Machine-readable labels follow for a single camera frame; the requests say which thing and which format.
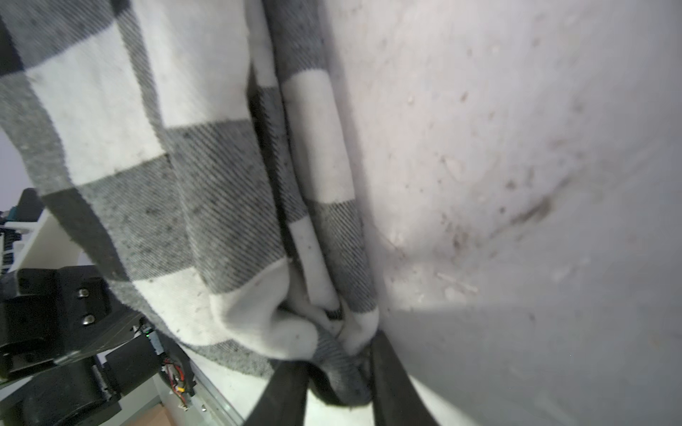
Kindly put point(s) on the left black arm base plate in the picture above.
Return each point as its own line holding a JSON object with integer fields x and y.
{"x": 176, "y": 371}

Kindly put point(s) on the aluminium mounting rail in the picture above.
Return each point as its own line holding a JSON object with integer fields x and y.
{"x": 144, "y": 399}

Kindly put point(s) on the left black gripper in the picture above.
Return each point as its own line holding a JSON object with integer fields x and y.
{"x": 54, "y": 317}

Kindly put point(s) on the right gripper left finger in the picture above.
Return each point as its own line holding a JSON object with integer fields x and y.
{"x": 284, "y": 400}

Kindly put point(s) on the black white checkered shirt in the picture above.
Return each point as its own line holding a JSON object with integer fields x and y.
{"x": 193, "y": 150}

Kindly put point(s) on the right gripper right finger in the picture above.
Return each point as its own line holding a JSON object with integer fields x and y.
{"x": 395, "y": 398}

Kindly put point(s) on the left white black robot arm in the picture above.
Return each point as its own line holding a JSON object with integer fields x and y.
{"x": 74, "y": 394}

